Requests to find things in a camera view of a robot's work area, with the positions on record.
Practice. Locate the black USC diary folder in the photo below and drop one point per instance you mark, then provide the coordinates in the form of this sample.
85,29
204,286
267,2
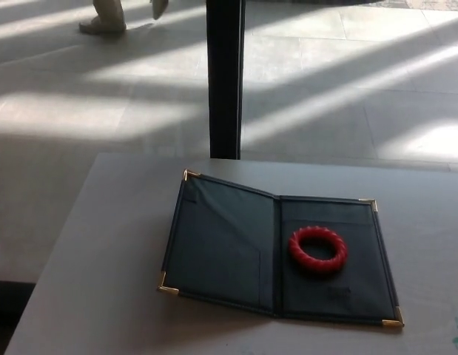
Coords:
228,244

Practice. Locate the dark round rug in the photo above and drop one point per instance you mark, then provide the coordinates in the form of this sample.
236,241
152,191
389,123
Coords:
306,1

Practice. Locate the walking person legs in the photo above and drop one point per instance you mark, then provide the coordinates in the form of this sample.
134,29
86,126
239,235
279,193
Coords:
106,18

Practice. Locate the black vertical window frame post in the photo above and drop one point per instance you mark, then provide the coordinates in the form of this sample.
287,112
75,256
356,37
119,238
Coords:
224,81

